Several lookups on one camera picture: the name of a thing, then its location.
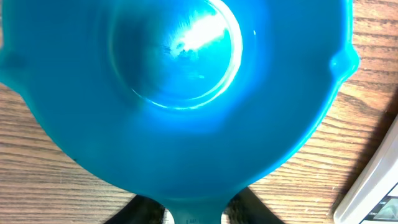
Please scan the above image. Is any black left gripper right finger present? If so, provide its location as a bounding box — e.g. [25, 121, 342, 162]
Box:
[224, 187, 284, 224]

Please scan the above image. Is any white kitchen scale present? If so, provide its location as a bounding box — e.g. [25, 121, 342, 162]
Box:
[333, 120, 397, 224]

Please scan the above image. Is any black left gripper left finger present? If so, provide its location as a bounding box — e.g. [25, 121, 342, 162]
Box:
[104, 195, 165, 224]

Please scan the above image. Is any blue plastic measuring scoop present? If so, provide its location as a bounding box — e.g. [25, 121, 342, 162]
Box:
[1, 0, 359, 223]

